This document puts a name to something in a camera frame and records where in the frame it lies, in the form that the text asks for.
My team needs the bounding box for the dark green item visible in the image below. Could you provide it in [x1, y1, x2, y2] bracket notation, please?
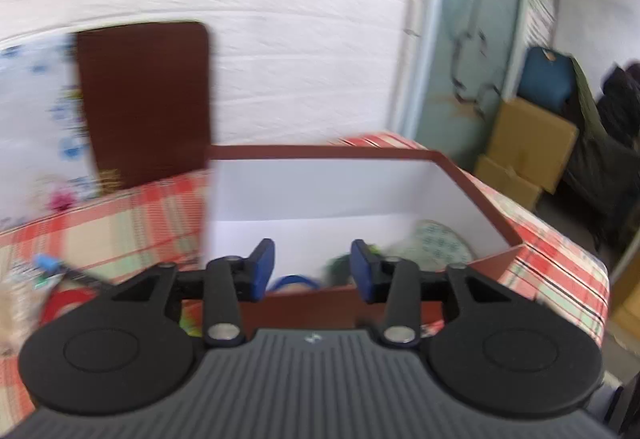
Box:
[324, 254, 357, 291]

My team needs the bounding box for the red tape roll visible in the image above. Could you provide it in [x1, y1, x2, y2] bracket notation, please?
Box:
[40, 288, 102, 328]

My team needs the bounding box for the large tan cardboard box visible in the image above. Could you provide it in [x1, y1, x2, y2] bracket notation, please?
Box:
[487, 98, 581, 194]

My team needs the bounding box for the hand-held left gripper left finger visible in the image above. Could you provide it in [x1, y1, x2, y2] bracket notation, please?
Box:
[112, 239, 276, 347]

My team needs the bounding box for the floral plastic bag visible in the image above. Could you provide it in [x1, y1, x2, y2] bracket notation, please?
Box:
[0, 34, 101, 231]

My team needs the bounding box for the red plaid tablecloth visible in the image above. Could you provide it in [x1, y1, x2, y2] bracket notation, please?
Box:
[0, 131, 611, 420]

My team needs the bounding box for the blue capped marker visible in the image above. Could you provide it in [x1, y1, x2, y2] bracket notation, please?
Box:
[32, 255, 117, 291]

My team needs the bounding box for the pale clear plastic item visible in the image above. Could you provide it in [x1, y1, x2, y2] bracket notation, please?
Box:
[0, 263, 42, 356]

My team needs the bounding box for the brown cardboard box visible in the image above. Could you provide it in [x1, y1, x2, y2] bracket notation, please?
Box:
[202, 144, 524, 337]

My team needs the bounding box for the yellow green item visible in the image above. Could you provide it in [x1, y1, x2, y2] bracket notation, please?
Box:
[175, 306, 206, 340]

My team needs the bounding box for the cardboard box on floor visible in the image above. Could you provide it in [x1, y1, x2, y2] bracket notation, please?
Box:
[607, 254, 640, 360]

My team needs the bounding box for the flat tan cardboard box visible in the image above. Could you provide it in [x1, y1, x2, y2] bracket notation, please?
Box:
[472, 154, 544, 212]

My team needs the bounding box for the brown box lid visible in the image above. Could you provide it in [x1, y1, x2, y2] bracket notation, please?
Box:
[75, 21, 216, 192]

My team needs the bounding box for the dark clothing pile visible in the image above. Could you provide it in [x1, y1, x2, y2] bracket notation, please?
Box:
[560, 61, 640, 251]

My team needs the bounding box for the round green patterned item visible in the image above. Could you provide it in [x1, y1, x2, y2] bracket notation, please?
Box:
[387, 219, 476, 271]

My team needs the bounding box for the blue ring item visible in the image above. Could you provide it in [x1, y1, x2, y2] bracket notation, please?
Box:
[267, 273, 322, 293]

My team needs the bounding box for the glass door with cat drawing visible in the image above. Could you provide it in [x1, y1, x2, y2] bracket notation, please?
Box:
[397, 0, 532, 180]

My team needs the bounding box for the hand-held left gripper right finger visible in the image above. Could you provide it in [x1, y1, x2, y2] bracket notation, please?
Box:
[350, 239, 507, 347]

